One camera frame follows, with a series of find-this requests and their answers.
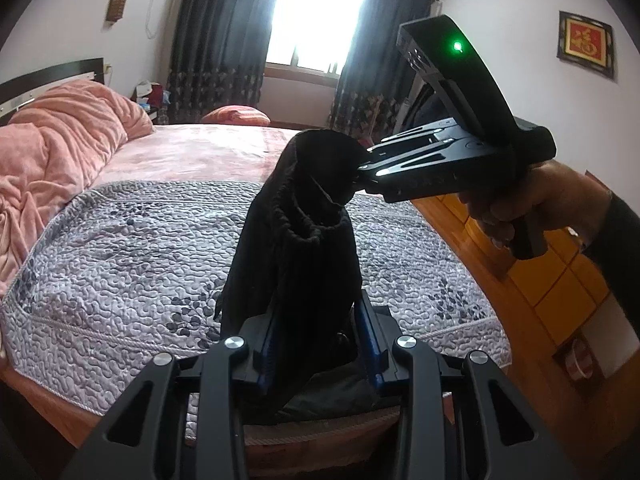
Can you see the brown wall ornament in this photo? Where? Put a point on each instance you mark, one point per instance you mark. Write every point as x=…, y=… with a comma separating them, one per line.
x=116, y=7

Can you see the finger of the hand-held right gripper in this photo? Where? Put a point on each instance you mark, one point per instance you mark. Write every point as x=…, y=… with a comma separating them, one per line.
x=430, y=177
x=435, y=137

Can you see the bed with pink sheet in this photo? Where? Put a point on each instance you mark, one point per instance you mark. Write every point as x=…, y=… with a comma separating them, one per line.
x=210, y=155

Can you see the dark patterned curtain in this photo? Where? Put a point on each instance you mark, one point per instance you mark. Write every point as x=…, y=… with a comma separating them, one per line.
x=380, y=35
x=215, y=35

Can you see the pink pillow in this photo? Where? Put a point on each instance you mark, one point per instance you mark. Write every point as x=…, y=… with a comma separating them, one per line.
x=235, y=115

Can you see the person's right hand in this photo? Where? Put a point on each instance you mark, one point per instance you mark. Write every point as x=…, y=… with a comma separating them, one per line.
x=565, y=200

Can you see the black quilted pants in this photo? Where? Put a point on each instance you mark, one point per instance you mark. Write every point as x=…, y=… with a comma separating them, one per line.
x=295, y=270

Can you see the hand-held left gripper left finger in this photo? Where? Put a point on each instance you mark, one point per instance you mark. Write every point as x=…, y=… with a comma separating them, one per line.
x=264, y=360

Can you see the white tissue box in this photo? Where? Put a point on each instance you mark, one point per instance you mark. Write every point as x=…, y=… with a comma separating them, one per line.
x=142, y=94

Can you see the bright window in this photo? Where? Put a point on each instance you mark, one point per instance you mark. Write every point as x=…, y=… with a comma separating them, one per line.
x=310, y=20

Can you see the red bag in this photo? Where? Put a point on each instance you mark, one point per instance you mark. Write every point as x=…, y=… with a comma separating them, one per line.
x=159, y=97

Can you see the person's right forearm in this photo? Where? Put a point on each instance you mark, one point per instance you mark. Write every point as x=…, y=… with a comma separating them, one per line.
x=622, y=250

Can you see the framed red gold picture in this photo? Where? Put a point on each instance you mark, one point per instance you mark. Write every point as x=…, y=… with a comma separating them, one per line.
x=586, y=44

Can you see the pink fleece blanket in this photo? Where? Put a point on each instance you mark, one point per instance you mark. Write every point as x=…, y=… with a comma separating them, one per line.
x=60, y=150

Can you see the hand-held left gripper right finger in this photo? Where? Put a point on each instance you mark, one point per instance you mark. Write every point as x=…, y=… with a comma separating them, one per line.
x=372, y=355

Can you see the grey quilted bedspread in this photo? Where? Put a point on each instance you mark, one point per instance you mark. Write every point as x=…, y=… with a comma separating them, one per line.
x=125, y=270

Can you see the dark wooden headboard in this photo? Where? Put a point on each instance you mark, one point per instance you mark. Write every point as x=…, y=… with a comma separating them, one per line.
x=50, y=70

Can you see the dark nightstand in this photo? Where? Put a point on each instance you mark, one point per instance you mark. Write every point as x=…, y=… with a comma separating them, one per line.
x=162, y=116

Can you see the red and white bowl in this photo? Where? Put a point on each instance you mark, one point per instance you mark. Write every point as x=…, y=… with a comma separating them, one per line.
x=580, y=362

